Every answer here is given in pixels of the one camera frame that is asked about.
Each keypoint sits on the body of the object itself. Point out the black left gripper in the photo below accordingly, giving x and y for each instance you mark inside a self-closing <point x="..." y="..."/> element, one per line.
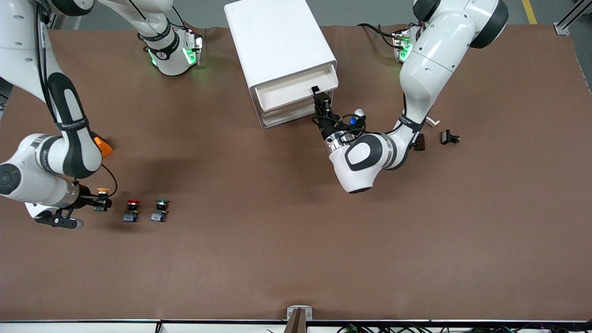
<point x="327" y="126"/>

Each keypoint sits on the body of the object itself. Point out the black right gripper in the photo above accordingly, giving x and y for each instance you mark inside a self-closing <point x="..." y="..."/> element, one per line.
<point x="84" y="193"/>

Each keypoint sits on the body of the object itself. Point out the yellow push button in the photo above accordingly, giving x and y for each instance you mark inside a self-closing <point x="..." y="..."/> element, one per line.
<point x="102" y="190"/>

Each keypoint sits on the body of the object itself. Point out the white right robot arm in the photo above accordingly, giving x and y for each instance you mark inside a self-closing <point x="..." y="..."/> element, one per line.
<point x="69" y="134"/>

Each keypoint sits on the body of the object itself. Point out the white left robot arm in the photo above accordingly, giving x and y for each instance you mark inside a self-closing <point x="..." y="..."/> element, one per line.
<point x="430" y="60"/>

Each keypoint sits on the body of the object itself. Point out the red push button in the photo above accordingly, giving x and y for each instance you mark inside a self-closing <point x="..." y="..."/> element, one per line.
<point x="132" y="210"/>

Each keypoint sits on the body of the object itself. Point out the orange black button box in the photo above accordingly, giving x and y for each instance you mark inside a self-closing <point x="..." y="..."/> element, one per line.
<point x="105" y="147"/>

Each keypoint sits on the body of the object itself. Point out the green push button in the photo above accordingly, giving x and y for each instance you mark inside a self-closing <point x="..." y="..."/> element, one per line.
<point x="159" y="209"/>

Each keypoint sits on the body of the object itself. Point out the dark brown contact block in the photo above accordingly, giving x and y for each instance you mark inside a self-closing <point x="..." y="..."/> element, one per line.
<point x="420" y="142"/>

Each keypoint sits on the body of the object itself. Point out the small black clip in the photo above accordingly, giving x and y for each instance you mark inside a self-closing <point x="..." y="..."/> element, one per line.
<point x="447" y="137"/>

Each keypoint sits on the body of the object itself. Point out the brown bar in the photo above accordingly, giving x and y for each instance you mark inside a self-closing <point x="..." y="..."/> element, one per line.
<point x="296" y="323"/>

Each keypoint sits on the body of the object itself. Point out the white table edge rail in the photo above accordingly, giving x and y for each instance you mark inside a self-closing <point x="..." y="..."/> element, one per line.
<point x="138" y="326"/>

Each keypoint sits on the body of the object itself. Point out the aluminium frame profile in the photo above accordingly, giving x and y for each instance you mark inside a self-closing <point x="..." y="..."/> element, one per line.
<point x="53" y="21"/>
<point x="571" y="21"/>

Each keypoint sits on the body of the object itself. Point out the grey metal bracket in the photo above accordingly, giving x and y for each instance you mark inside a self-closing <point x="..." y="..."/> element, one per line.
<point x="307" y="313"/>

